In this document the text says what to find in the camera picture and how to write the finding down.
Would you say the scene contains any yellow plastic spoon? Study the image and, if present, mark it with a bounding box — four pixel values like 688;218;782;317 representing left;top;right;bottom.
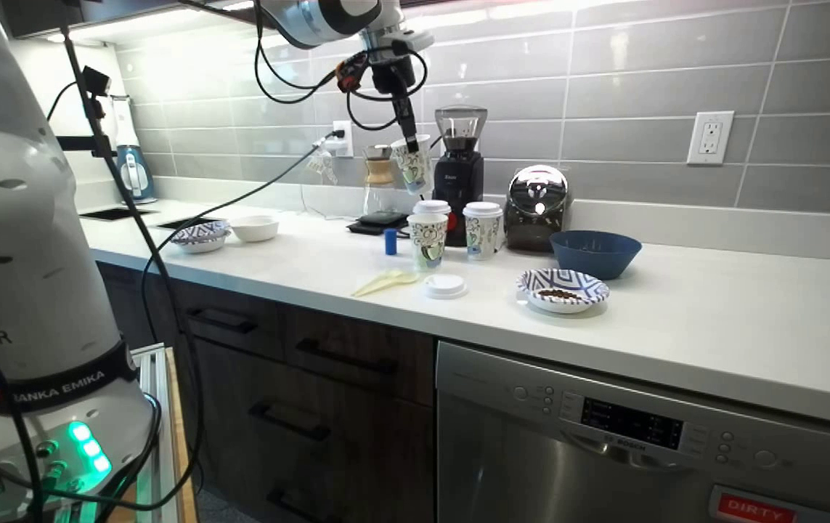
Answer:
351;269;422;298

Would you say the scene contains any white cup lid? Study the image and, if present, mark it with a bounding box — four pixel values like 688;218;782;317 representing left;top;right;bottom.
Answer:
423;273;470;301

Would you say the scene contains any chrome-lidded coffee bean jar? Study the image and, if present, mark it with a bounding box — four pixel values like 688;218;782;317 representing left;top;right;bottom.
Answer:
504;164;573;254

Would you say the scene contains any white wall socket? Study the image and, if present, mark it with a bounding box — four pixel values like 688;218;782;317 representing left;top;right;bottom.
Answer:
330;120;354;159
686;110;736;167

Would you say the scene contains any red white magnet sign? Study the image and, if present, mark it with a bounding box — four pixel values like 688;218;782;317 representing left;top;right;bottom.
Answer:
708;485;802;523

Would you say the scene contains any glass pour-over carafe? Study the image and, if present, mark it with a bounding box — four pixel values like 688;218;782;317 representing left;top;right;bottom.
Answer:
362;144;396;216

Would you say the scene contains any black cable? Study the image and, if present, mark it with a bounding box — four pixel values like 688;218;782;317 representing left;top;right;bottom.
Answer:
141;131;346;306
57;20;206;514

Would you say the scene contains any black drawer handle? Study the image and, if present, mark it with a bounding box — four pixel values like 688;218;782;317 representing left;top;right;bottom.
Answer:
295;338;399;376
248;400;333;442
187;307;259;335

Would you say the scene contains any stainless steel dishwasher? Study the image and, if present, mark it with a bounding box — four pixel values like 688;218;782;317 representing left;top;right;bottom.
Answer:
434;339;830;523

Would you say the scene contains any dark wood drawer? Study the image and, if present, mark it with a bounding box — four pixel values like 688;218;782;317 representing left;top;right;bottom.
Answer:
171;277;287;362
283;304;436;408
181;336;436;523

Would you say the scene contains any white blue electric kettle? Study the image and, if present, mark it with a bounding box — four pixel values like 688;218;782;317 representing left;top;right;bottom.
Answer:
110;94;158;205

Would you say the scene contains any blue bowl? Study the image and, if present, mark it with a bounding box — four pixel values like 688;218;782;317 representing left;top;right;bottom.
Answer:
549;230;643;281

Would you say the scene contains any clear plastic bag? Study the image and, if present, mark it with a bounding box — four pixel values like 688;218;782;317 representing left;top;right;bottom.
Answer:
305;144;340;184

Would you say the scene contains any camera on mount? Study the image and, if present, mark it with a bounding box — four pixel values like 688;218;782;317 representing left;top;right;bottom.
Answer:
55;65;115;158

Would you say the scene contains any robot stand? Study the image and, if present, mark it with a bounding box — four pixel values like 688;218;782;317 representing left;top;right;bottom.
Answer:
0;344;198;523

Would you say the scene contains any black coffee grinder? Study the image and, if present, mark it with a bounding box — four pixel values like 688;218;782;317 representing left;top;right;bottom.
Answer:
432;105;489;248

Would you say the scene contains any black coffee scale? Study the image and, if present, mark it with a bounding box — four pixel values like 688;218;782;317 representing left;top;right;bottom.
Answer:
346;211;410;236

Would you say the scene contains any patterned paper bowl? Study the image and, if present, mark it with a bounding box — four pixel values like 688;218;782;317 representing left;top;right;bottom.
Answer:
516;267;611;315
169;219;232;254

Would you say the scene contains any dishwasher handle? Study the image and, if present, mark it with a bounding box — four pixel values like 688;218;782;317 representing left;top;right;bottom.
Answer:
561;427;685;474

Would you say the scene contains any white bowl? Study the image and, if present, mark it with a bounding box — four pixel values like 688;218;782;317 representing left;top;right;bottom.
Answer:
229;214;280;244

